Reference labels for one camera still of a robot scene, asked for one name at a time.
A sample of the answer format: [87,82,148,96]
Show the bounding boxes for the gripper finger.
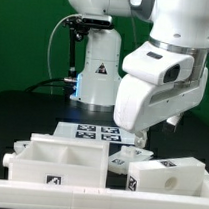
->
[163,113,183,133]
[134,129,148,148]

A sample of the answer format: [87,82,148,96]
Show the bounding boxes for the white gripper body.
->
[114,69,208,133]

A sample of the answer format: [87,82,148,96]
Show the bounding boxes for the white cabinet body box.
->
[3,133,109,188]

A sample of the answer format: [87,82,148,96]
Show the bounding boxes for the white cabinet door panel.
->
[14,140,30,154]

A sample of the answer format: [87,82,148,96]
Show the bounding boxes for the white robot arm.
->
[69,0,209,145]

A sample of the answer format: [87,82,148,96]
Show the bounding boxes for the white cabinet top block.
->
[125,157,205,196]

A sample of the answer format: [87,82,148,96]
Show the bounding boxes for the white flat marker plate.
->
[54,122,135,145]

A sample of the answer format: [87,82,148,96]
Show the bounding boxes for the white small door panel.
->
[108,146,154,175]

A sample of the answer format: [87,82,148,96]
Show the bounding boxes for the black base cables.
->
[24,75,77,96]

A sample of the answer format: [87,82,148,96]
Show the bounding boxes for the grey braided camera cable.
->
[45,12,81,82]

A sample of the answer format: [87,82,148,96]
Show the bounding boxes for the white front rail bar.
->
[0,174,209,209]

